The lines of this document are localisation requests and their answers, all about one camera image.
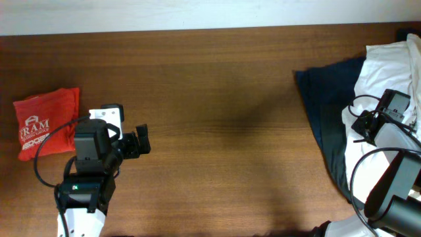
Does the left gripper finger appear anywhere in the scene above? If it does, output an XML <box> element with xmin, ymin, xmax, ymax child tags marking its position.
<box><xmin>100</xmin><ymin>103</ymin><xmax>125</xmax><ymax>123</ymax></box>
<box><xmin>136</xmin><ymin>124</ymin><xmax>151</xmax><ymax>155</ymax></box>

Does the white t-shirt with graphic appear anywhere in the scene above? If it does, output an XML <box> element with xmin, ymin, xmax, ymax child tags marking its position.
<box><xmin>341</xmin><ymin>33</ymin><xmax>421</xmax><ymax>205</ymax></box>

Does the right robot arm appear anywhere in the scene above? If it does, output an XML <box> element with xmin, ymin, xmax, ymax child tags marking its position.
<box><xmin>311</xmin><ymin>89</ymin><xmax>420</xmax><ymax>236</ymax></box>

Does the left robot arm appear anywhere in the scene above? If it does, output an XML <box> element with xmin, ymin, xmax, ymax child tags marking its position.
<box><xmin>54</xmin><ymin>103</ymin><xmax>151</xmax><ymax>236</ymax></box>

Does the dark navy garment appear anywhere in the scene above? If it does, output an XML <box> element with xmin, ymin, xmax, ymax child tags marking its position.
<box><xmin>294</xmin><ymin>57</ymin><xmax>366</xmax><ymax>202</ymax></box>

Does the black garment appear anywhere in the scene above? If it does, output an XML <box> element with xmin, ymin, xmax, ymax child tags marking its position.
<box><xmin>395</xmin><ymin>28</ymin><xmax>421</xmax><ymax>42</ymax></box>

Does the folded red t-shirt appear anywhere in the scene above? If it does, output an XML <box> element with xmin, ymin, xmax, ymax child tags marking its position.
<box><xmin>13</xmin><ymin>88</ymin><xmax>80</xmax><ymax>161</ymax></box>

